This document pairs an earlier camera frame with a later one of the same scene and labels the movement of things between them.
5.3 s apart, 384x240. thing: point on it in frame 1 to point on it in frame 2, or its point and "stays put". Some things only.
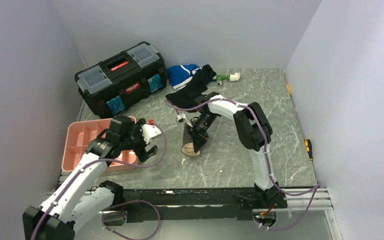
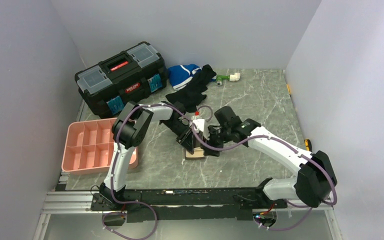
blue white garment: x=179 y=75 stays put
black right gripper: x=199 y=139 to x=210 y=141
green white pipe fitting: x=231 y=78 stays put
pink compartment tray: x=76 y=136 stays put
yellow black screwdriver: x=308 y=143 stays put
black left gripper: x=141 y=153 to x=186 y=139
